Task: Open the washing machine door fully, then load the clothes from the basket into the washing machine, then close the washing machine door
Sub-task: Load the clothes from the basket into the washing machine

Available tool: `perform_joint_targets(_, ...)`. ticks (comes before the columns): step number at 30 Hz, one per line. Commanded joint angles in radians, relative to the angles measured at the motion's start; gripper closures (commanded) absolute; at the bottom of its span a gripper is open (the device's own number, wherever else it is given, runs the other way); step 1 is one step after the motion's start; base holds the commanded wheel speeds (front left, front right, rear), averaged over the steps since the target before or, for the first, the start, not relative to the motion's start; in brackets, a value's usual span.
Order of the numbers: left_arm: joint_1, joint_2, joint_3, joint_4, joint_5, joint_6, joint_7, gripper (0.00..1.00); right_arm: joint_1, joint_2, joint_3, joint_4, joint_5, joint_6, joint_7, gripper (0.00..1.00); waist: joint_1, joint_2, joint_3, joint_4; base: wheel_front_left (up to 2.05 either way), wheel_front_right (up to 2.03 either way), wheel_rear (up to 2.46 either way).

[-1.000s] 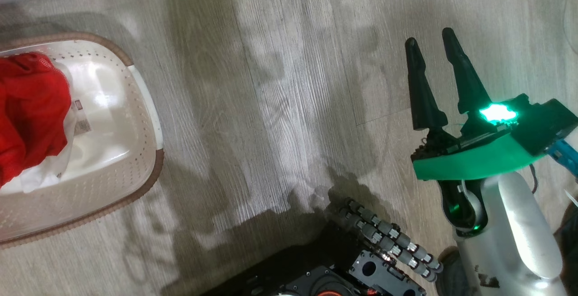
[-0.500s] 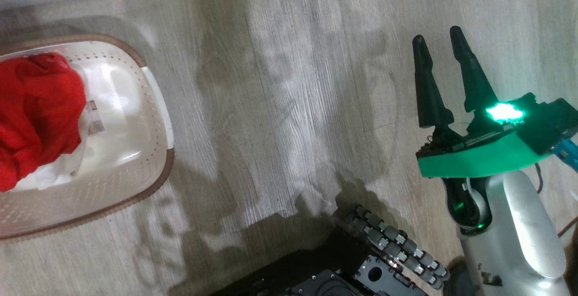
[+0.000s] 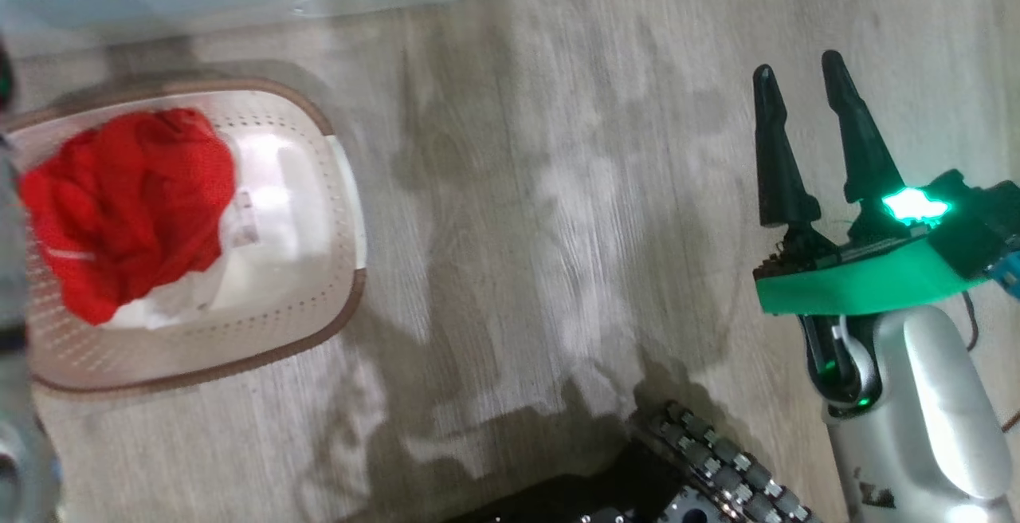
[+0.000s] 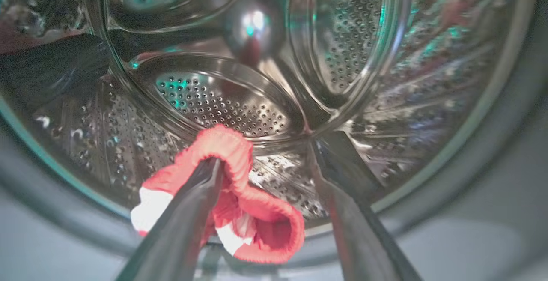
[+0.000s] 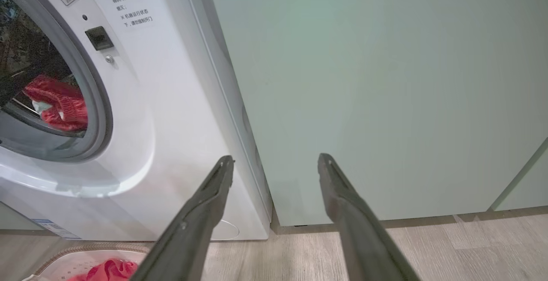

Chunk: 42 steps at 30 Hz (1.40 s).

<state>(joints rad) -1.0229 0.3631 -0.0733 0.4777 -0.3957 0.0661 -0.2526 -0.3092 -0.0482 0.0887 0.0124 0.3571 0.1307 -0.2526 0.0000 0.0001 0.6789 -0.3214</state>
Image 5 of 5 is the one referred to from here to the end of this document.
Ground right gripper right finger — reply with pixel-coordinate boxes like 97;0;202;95
318;153;422;281

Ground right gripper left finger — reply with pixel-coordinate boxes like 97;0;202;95
131;156;235;281

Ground plain red garment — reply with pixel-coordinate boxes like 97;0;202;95
68;258;140;281

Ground red white striped garment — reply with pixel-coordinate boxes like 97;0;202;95
24;74;89;133

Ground white front-load washing machine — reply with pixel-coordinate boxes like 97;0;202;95
0;0;274;242

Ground cream perforated laundry basket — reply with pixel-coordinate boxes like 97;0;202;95
21;242;151;281

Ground round filter access cover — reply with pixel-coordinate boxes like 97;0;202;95
210;219;240;242

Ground blue white energy label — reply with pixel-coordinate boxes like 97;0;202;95
31;218;82;241

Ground pale green cabinet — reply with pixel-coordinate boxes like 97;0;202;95
205;0;548;227

